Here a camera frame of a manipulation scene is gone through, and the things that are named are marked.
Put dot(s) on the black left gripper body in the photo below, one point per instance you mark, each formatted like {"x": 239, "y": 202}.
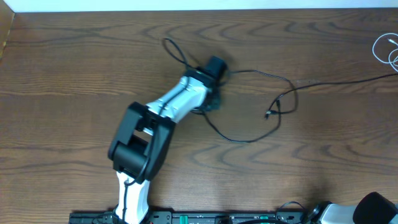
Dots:
{"x": 214, "y": 103}

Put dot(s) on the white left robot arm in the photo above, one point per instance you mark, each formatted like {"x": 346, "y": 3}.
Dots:
{"x": 140, "y": 145}

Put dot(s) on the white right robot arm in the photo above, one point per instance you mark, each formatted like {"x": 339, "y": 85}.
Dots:
{"x": 372, "y": 209}

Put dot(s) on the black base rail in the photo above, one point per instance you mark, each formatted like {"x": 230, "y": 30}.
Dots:
{"x": 168, "y": 217}

